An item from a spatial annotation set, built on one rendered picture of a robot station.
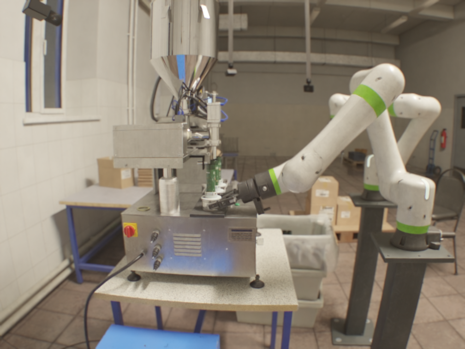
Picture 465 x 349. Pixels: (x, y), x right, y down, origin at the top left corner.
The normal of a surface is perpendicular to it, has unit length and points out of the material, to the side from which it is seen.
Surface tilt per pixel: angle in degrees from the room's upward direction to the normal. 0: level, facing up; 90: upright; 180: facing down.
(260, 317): 96
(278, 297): 0
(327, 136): 63
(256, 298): 0
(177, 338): 0
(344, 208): 90
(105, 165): 97
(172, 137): 90
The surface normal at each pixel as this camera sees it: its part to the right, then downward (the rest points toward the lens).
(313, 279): -0.21, 0.27
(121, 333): 0.00, -0.98
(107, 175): -0.40, 0.16
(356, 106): -0.47, -0.17
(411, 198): -0.72, 0.12
